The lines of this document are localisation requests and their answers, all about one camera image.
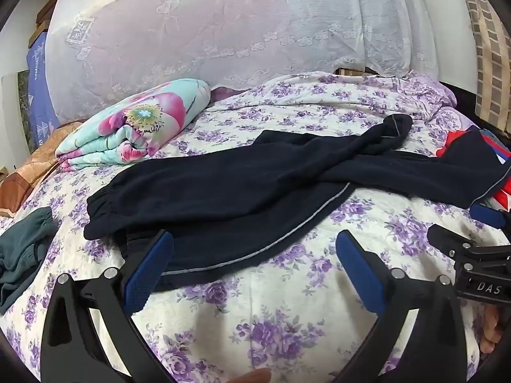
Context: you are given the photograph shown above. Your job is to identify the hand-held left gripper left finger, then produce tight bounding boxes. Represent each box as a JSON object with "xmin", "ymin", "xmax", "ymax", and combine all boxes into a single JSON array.
[{"xmin": 40, "ymin": 229, "xmax": 176, "ymax": 383}]

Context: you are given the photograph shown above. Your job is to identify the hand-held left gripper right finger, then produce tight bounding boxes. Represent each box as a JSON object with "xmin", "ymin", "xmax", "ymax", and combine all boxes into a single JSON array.
[{"xmin": 335, "ymin": 229, "xmax": 476, "ymax": 383}]

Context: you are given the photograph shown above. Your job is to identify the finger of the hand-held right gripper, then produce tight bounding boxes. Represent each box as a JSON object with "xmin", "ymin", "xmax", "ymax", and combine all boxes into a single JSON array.
[
  {"xmin": 426, "ymin": 223, "xmax": 477, "ymax": 262},
  {"xmin": 469, "ymin": 203, "xmax": 511, "ymax": 230}
]

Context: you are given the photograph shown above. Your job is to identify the navy pants with grey piping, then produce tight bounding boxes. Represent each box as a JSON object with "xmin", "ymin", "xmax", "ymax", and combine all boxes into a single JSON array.
[{"xmin": 84, "ymin": 114, "xmax": 511, "ymax": 294}]

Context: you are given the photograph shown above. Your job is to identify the dark green pants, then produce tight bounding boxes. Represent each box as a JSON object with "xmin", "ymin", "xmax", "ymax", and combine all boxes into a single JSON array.
[{"xmin": 0, "ymin": 207, "xmax": 59, "ymax": 316}]

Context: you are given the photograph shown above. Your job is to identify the person's right hand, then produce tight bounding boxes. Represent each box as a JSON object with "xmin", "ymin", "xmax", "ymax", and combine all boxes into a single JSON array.
[{"xmin": 478, "ymin": 306, "xmax": 505, "ymax": 355}]

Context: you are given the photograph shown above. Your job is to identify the person's left hand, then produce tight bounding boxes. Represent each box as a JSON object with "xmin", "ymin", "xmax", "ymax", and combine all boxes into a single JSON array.
[{"xmin": 231, "ymin": 368, "xmax": 273, "ymax": 383}]

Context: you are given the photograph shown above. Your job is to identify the red and blue cloth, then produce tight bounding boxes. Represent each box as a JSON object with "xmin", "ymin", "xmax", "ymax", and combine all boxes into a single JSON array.
[{"xmin": 435, "ymin": 129, "xmax": 511, "ymax": 211}]

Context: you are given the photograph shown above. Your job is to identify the purple floral bedsheet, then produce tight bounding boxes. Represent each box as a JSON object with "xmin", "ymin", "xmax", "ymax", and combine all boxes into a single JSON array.
[{"xmin": 0, "ymin": 71, "xmax": 504, "ymax": 383}]

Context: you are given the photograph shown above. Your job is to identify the folded floral blanket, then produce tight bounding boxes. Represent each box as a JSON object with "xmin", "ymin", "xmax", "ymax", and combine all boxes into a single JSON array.
[{"xmin": 55, "ymin": 79, "xmax": 211, "ymax": 171}]

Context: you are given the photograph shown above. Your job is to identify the brown satin pillow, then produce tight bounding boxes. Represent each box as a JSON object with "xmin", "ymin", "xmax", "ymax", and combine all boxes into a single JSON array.
[{"xmin": 0, "ymin": 122, "xmax": 85, "ymax": 218}]

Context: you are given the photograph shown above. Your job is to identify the beige checked cloth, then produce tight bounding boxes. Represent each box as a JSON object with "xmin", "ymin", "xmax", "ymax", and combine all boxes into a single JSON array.
[{"xmin": 457, "ymin": 0, "xmax": 511, "ymax": 130}]

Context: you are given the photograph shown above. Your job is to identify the blue printed board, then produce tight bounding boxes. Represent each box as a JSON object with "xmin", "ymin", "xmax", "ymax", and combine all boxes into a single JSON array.
[{"xmin": 26, "ymin": 32, "xmax": 61, "ymax": 148}]

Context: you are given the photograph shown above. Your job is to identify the white lace cloth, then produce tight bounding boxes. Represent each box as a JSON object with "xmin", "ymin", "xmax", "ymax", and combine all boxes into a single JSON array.
[{"xmin": 44, "ymin": 0, "xmax": 440, "ymax": 124}]

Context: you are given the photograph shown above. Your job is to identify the wooden board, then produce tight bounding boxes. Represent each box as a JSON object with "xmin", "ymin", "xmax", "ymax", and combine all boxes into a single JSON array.
[{"xmin": 27, "ymin": 0, "xmax": 62, "ymax": 46}]

